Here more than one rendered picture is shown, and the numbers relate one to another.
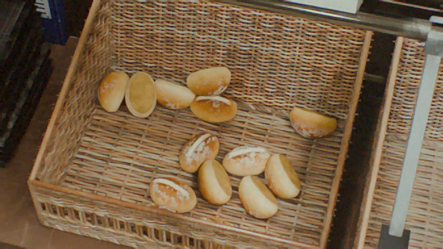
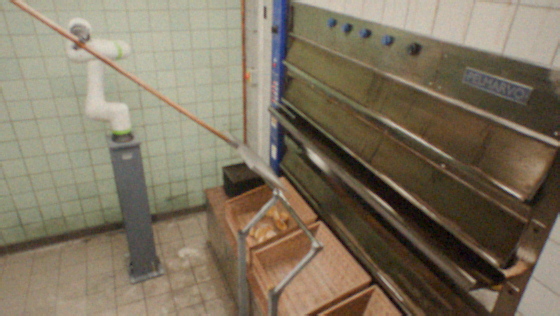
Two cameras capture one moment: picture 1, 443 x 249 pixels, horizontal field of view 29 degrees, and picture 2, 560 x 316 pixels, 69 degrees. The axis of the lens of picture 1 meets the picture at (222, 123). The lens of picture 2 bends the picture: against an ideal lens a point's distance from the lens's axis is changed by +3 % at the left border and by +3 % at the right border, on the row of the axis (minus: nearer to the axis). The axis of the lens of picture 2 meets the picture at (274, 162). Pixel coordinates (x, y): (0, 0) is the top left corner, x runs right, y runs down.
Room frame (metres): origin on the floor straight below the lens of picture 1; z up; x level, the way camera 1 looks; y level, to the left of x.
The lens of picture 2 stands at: (-0.32, -1.79, 2.38)
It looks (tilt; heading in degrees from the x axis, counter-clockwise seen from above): 28 degrees down; 52
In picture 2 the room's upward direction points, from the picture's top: 2 degrees clockwise
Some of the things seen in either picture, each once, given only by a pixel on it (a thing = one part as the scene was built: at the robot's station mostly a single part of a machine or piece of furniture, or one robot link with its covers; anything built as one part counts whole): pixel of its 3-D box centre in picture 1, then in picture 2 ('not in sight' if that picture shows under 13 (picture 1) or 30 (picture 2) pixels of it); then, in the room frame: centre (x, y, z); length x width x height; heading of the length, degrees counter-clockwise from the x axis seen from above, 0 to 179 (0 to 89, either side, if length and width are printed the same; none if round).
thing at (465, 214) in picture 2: not in sight; (360, 138); (1.16, -0.59, 1.54); 1.79 x 0.11 x 0.19; 76
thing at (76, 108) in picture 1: (206, 120); (268, 217); (1.04, 0.03, 0.72); 0.56 x 0.49 x 0.28; 76
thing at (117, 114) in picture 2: not in sight; (117, 117); (0.35, 0.83, 1.36); 0.16 x 0.13 x 0.19; 133
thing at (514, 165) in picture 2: not in sight; (367, 89); (1.16, -0.59, 1.80); 1.79 x 0.11 x 0.19; 76
